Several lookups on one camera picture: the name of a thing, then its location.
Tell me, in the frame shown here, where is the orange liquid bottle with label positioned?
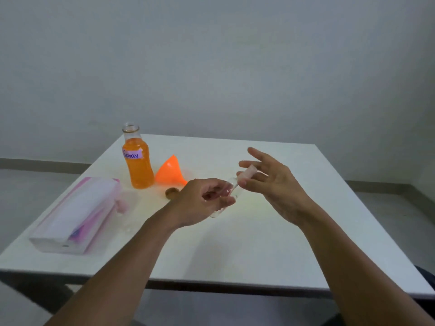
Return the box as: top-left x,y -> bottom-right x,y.
122,123 -> 155,190

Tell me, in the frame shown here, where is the person's right forearm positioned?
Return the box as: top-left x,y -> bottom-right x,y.
297,202 -> 435,326

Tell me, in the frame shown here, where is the dark table frame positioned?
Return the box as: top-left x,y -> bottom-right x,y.
0,270 -> 435,314

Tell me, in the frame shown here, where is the pink and white tissue pack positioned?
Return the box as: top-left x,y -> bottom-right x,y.
29,177 -> 129,254

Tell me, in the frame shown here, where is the white spray pump head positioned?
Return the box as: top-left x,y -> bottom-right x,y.
237,165 -> 258,183

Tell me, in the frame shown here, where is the orange plastic funnel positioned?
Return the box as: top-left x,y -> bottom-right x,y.
155,155 -> 188,186

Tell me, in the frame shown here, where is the person's left hand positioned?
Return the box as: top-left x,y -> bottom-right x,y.
166,178 -> 237,230

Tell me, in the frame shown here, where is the person's left forearm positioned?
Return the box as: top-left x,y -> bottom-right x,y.
44,209 -> 175,326

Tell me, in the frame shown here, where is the small clear spray bottle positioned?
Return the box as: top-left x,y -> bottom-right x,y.
210,177 -> 242,219

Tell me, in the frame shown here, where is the person's right hand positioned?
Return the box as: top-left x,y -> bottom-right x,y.
237,147 -> 317,226

